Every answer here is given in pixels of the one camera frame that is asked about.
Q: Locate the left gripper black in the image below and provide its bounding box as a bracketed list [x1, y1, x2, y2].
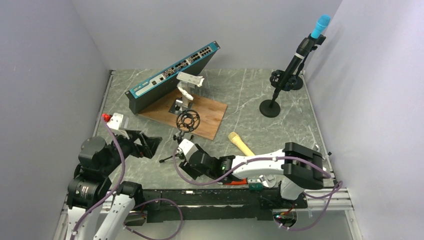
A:
[100, 127, 162, 175]

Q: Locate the black clip mic stand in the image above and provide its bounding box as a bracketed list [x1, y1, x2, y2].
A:
[290, 33, 327, 91]

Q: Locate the black microphone blue foam head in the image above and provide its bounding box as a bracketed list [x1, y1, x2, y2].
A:
[285, 37, 314, 75]

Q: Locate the black round base mic stand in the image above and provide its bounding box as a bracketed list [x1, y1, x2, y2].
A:
[259, 69, 304, 118]

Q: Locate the white metal pipe fitting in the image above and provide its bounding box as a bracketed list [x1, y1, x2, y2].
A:
[313, 144, 332, 160]

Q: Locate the green small connector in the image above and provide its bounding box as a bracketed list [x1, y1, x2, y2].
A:
[248, 183, 264, 192]

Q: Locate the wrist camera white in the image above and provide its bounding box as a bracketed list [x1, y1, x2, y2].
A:
[101, 112, 130, 139]
[178, 139, 198, 161]

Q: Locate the brown wooden board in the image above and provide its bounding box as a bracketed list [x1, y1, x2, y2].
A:
[138, 90, 228, 141]

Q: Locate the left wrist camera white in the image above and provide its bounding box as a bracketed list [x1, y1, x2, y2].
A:
[101, 112, 130, 139]

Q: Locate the white silver bracket fixture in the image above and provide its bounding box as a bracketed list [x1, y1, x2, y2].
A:
[168, 71, 205, 115]

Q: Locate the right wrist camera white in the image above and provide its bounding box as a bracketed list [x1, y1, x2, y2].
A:
[178, 139, 198, 161]

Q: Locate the red handled adjustable wrench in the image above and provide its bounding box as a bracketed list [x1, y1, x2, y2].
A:
[226, 175, 276, 188]

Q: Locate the beige gold microphone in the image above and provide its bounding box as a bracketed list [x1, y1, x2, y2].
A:
[228, 132, 255, 157]

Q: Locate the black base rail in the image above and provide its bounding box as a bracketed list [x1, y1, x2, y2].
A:
[125, 188, 308, 226]

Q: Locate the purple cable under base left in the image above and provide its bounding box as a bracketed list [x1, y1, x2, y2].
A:
[121, 198, 184, 240]

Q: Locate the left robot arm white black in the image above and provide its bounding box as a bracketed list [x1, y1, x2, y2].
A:
[66, 130, 163, 240]

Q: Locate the blue network switch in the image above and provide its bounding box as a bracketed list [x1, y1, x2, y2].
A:
[125, 41, 221, 114]

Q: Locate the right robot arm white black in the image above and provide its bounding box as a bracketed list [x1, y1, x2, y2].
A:
[172, 139, 331, 208]

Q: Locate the black tripod shock mount stand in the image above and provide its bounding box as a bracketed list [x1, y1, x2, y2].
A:
[158, 109, 201, 163]

